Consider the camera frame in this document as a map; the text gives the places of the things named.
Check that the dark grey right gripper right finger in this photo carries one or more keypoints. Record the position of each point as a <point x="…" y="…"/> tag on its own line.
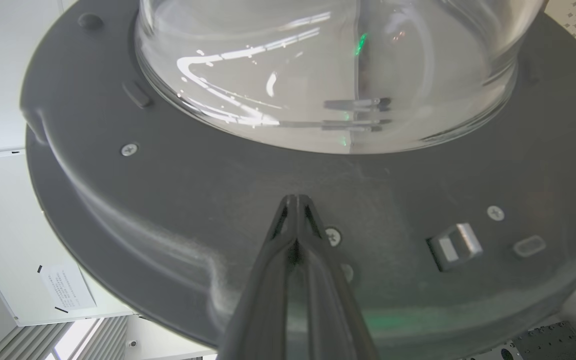
<point x="330" y="310"/>

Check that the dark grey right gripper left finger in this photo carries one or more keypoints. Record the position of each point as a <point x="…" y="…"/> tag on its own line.
<point x="260" y="300"/>

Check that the dark washing machine door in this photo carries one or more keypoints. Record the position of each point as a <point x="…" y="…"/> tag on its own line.
<point x="193" y="200"/>

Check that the white paper notice with text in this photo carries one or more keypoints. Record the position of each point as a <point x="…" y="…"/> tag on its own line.
<point x="67" y="287"/>

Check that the grey perforated metal plate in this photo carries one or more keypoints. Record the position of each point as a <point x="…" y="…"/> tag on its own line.
<point x="553" y="342"/>

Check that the grey window blinds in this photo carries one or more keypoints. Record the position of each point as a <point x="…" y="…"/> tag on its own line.
<point x="23" y="342"/>

